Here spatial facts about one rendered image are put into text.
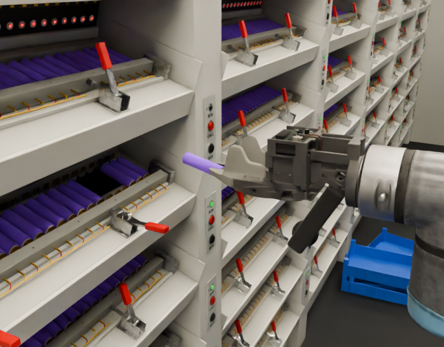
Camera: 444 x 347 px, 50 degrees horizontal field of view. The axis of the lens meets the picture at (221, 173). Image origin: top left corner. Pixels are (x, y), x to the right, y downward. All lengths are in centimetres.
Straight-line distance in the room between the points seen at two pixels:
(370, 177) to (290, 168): 10
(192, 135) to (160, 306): 31
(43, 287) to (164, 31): 44
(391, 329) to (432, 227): 155
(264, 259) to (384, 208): 83
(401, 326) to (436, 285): 155
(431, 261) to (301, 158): 19
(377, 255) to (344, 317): 40
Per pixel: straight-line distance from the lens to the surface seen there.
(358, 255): 240
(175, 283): 96
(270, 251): 143
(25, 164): 56
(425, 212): 58
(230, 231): 113
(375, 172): 58
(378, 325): 213
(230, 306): 122
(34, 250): 67
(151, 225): 71
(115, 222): 75
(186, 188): 88
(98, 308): 85
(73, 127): 62
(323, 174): 63
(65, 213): 74
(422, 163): 58
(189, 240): 93
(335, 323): 210
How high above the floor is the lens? 129
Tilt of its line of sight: 22 degrees down
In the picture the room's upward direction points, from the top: straight up
